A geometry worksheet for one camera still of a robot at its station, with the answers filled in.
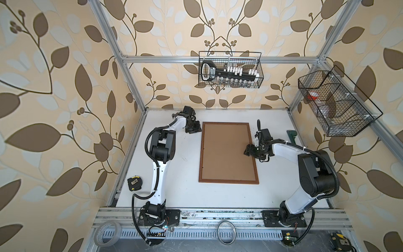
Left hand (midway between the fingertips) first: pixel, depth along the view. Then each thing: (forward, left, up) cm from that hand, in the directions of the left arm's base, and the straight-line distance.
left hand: (201, 128), depth 106 cm
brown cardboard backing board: (-21, -15, -2) cm, 26 cm away
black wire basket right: (-11, -68, +31) cm, 76 cm away
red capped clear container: (0, -60, +30) cm, 67 cm away
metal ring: (-59, -11, -5) cm, 60 cm away
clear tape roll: (-63, +34, 0) cm, 71 cm away
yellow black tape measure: (-38, +33, -1) cm, 51 cm away
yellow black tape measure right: (-61, -63, +1) cm, 87 cm away
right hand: (-19, -31, -2) cm, 36 cm away
